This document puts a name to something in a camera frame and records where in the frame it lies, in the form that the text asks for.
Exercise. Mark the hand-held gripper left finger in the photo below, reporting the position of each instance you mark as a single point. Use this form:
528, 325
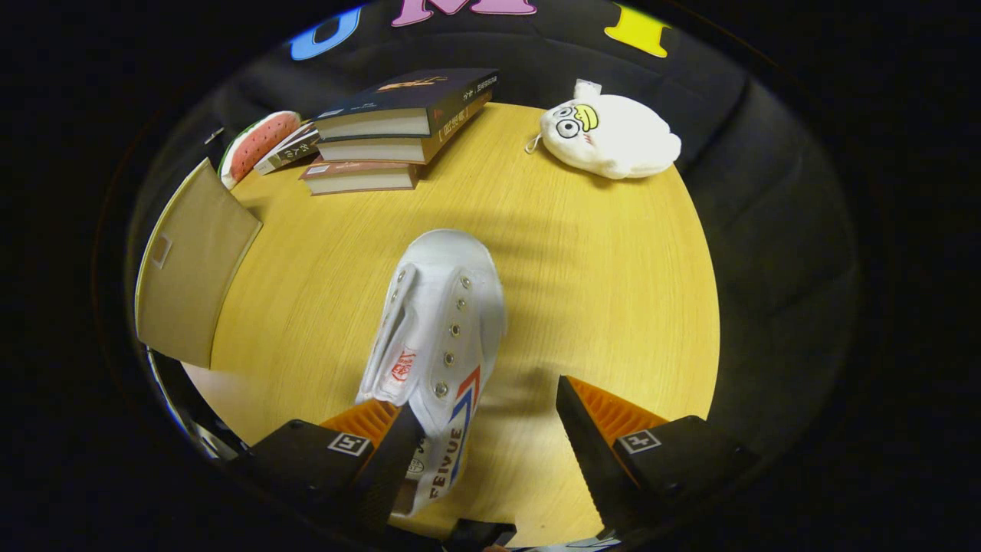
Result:
383, 475

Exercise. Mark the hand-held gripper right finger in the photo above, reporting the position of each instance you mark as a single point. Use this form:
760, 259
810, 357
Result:
594, 468

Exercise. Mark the white canvas shoe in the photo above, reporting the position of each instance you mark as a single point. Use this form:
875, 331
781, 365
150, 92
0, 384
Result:
448, 284

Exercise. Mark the beige fabric storage box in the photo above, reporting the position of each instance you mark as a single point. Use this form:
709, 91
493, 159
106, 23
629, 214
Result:
191, 268

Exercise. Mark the brown cover book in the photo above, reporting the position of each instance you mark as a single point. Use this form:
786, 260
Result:
360, 180

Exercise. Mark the dark thick book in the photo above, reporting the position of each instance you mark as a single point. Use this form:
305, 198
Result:
368, 149

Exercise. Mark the white plush toy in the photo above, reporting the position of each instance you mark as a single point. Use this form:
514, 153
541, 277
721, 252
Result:
621, 142

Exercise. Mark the white portrait cover book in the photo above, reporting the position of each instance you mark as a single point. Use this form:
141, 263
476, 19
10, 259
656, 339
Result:
295, 153

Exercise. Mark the watermelon slice toy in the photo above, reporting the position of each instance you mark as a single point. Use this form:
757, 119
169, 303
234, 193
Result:
257, 146

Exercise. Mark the black cover book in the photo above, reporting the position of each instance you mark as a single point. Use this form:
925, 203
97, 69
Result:
414, 88

